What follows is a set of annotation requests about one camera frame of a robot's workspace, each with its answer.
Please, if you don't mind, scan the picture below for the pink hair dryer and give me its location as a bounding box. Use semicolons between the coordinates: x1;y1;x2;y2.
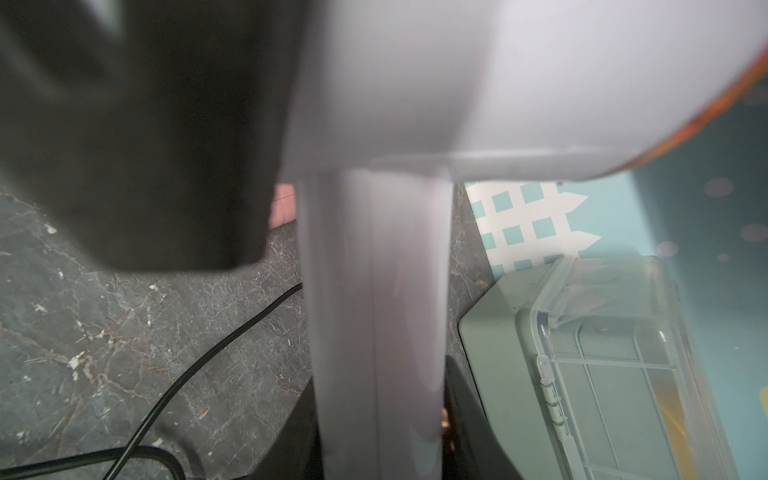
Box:
269;184;297;230

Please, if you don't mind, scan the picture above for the white hair dryer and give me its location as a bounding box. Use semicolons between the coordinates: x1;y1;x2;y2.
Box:
283;1;767;479

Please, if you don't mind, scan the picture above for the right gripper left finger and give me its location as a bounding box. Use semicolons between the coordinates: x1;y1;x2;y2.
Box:
1;1;309;272

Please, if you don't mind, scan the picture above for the green clear storage box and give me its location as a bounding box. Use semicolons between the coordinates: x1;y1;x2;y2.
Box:
458;256;737;479

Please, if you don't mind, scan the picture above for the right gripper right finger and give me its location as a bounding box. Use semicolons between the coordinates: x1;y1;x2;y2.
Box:
443;356;522;480

